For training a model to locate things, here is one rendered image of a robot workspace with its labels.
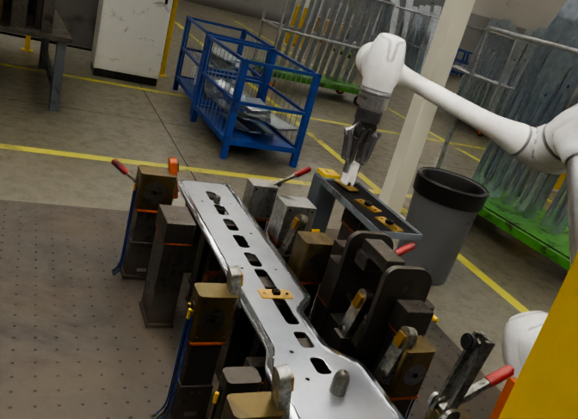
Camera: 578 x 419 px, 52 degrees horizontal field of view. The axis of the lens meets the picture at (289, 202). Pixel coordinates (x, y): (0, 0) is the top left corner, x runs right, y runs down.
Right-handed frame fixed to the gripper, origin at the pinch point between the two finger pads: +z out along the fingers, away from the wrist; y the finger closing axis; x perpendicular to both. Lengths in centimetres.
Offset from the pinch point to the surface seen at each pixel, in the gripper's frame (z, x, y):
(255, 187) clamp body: 15.5, -22.7, 16.5
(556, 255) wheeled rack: 95, -97, -323
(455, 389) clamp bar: 10, 79, 32
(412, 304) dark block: 9, 55, 21
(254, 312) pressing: 21, 36, 48
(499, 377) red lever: 8, 81, 24
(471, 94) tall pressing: 64, -650, -835
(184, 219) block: 18, -4, 49
